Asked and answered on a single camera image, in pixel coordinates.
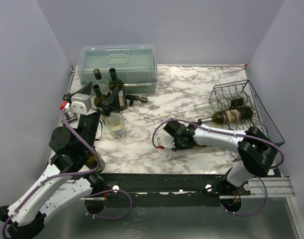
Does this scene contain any dark bottle beige label back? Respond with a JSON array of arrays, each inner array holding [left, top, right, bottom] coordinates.
[[108, 68, 127, 111]]

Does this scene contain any black T-shaped corkscrew tool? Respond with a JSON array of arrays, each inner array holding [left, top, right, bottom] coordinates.
[[126, 95, 148, 106]]

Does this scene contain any clear glass bottle standing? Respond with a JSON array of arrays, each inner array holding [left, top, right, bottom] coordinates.
[[105, 113, 126, 138]]

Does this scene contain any translucent green plastic storage box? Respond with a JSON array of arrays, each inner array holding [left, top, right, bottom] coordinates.
[[78, 44, 158, 95]]

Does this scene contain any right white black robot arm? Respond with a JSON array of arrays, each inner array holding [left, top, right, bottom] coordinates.
[[156, 120, 278, 195]]

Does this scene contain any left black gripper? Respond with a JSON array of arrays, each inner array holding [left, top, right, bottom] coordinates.
[[77, 82, 121, 149]]

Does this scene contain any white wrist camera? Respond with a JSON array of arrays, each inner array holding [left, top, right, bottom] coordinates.
[[156, 135, 175, 149], [60, 93, 94, 116]]

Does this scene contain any dark wine bottle maroon label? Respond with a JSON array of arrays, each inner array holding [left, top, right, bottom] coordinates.
[[198, 107, 253, 124]]

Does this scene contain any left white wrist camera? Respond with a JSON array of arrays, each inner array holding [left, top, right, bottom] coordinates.
[[60, 93, 94, 116]]

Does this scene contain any dark capped bottle rear left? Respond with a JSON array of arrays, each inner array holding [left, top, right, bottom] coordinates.
[[93, 69, 102, 80]]

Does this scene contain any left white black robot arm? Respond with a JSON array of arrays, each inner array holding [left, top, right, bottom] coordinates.
[[0, 83, 120, 239]]

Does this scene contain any dark bottle tan label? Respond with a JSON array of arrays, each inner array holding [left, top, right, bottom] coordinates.
[[193, 145, 215, 151]]

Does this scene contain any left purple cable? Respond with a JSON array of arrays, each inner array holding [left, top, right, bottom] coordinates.
[[1, 109, 132, 239]]

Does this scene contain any metal T-shaped bracket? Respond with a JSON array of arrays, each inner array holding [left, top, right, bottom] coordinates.
[[64, 112, 78, 123]]

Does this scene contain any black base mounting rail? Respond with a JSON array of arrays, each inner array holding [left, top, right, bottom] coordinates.
[[64, 170, 254, 207]]

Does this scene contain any dark bottle front left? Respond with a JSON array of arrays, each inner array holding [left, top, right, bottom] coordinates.
[[85, 151, 105, 173]]

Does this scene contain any clear bottle in rack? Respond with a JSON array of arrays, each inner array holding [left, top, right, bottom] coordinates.
[[193, 97, 247, 111]]

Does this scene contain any black wire wine rack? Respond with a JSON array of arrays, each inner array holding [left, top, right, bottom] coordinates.
[[207, 79, 285, 162]]

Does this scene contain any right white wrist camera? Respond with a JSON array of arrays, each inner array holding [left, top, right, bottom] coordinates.
[[156, 135, 175, 149]]

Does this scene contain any dark bottle back left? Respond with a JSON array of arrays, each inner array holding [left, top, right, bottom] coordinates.
[[93, 84, 108, 108]]

